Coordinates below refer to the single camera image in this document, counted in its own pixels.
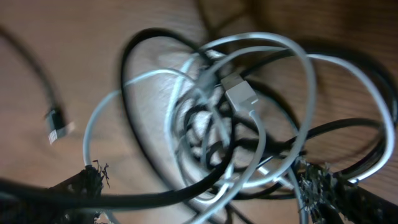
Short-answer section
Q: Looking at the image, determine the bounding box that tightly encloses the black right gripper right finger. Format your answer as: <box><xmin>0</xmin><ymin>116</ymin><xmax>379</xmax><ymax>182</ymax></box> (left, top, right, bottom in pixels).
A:
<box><xmin>295</xmin><ymin>161</ymin><xmax>397</xmax><ymax>224</ymax></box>

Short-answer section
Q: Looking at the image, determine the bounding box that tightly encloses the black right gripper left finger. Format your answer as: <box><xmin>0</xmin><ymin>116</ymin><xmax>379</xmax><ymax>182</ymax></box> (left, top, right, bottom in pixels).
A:
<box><xmin>1</xmin><ymin>164</ymin><xmax>109</xmax><ymax>224</ymax></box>

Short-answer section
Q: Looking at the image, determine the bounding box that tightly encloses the black USB cable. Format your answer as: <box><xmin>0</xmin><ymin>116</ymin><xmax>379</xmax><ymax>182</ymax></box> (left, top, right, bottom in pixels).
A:
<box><xmin>0</xmin><ymin>27</ymin><xmax>398</xmax><ymax>224</ymax></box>
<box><xmin>0</xmin><ymin>26</ymin><xmax>76</xmax><ymax>146</ymax></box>

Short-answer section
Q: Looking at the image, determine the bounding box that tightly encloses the white USB cable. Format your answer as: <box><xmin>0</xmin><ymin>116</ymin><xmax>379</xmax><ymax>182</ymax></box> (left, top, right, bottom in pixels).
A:
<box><xmin>82</xmin><ymin>32</ymin><xmax>396</xmax><ymax>224</ymax></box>

